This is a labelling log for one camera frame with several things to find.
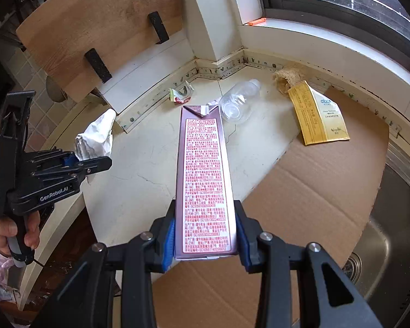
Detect white green wrapper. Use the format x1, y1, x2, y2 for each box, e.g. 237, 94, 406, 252
74, 109, 116, 161

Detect pink carton box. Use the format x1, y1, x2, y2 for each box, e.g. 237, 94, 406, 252
174, 105, 237, 261

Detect clear saline solution bottle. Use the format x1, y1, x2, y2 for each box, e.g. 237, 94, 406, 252
218, 79, 261, 124

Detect yellow white atomy box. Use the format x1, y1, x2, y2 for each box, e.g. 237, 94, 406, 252
288, 81, 350, 146

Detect person left hand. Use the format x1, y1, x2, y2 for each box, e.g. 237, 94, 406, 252
0, 212, 40, 256

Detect flat brown cardboard sheet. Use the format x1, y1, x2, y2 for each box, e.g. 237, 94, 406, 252
153, 88, 389, 327

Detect small green pink paper wrapper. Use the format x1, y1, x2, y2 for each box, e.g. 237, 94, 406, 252
169, 81, 194, 105

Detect wooden cutting board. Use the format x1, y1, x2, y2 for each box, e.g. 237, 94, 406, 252
17, 0, 182, 102

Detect stainless steel sink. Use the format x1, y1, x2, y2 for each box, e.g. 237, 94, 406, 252
343, 143, 410, 327

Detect natural loofah sponge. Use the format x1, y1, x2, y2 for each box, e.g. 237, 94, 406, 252
273, 65, 305, 95

